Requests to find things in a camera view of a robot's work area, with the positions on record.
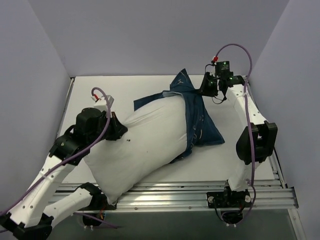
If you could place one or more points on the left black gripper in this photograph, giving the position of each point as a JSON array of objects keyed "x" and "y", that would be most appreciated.
[{"x": 116, "y": 127}]

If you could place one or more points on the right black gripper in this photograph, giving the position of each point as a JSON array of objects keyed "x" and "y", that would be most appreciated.
[{"x": 207, "y": 85}]

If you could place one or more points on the white pillow insert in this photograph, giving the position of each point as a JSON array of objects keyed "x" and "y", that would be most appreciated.
[{"x": 157, "y": 134}]

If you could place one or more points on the blue fish-print pillowcase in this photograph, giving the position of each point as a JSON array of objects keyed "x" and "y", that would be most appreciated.
[{"x": 200, "y": 128}]

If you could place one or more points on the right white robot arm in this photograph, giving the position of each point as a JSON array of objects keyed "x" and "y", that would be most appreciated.
[{"x": 257, "y": 140}]

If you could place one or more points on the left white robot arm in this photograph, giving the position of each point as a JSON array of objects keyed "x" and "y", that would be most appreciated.
[{"x": 32, "y": 217}]

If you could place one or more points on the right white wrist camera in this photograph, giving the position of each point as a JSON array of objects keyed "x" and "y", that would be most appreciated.
[{"x": 214, "y": 60}]

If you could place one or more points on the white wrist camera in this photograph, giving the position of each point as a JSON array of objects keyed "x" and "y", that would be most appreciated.
[
  {"x": 214, "y": 60},
  {"x": 102, "y": 104}
]

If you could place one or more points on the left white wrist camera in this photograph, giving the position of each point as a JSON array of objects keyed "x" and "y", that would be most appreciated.
[{"x": 102, "y": 104}]

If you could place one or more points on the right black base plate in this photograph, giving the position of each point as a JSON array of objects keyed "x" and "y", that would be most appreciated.
[{"x": 228, "y": 200}]

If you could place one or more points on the aluminium mounting rail frame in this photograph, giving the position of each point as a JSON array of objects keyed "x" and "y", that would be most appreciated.
[{"x": 184, "y": 184}]

